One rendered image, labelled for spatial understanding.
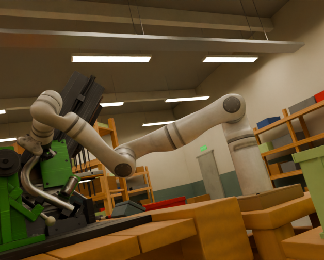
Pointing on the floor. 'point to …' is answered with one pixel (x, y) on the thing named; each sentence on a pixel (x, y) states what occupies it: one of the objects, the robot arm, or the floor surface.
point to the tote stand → (308, 246)
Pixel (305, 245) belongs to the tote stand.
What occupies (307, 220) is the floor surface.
